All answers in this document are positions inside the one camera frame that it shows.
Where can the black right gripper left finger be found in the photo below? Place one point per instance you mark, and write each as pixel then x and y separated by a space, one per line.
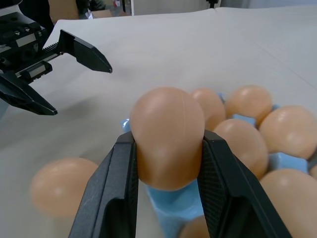
pixel 109 188

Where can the blue egg carton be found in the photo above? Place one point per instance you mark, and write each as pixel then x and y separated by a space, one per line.
pixel 173 205

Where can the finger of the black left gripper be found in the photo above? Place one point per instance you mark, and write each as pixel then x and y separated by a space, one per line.
pixel 86 55
pixel 24 96

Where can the black tripod stand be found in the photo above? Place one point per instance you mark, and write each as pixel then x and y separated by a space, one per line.
pixel 213 3

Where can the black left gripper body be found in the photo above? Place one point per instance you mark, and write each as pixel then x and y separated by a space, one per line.
pixel 19 42

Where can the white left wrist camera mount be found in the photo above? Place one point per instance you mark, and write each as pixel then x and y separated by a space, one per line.
pixel 7 5

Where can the brown cardboard box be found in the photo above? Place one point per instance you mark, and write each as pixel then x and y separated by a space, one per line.
pixel 96 14

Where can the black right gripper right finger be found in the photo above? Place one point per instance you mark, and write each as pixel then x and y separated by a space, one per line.
pixel 232 193

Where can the brown egg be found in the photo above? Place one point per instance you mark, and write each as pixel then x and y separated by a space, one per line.
pixel 59 186
pixel 289 131
pixel 242 146
pixel 289 198
pixel 247 104
pixel 168 138
pixel 195 229
pixel 210 106

